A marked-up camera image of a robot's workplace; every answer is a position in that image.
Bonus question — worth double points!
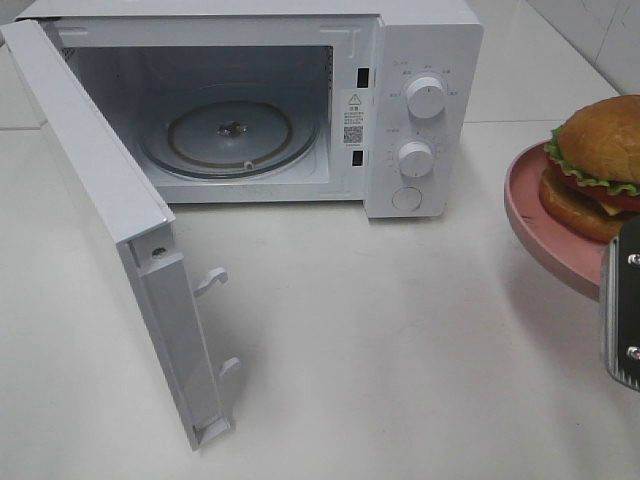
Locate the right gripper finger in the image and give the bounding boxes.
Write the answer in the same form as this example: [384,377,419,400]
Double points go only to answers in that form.
[600,218,639,389]

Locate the pink round plate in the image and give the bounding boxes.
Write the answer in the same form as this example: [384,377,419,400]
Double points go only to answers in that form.
[504,142,607,300]

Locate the burger with lettuce and tomato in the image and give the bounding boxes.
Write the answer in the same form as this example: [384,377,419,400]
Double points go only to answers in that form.
[539,94,639,243]

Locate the white timer knob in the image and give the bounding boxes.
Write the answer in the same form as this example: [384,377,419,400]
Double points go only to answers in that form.
[398,141,435,178]

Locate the white microwave door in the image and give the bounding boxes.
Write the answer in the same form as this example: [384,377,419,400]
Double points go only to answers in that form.
[1,20,240,450]

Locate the upper white power knob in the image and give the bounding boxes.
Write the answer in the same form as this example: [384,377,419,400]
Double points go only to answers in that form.
[405,73,446,119]

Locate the white microwave oven body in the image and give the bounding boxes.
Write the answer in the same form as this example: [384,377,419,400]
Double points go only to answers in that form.
[10,1,483,218]

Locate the white warning label sticker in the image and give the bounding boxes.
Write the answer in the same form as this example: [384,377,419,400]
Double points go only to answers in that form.
[338,89,371,148]

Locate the glass microwave turntable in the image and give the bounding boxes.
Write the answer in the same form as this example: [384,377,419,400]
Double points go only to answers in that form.
[141,100,319,180]

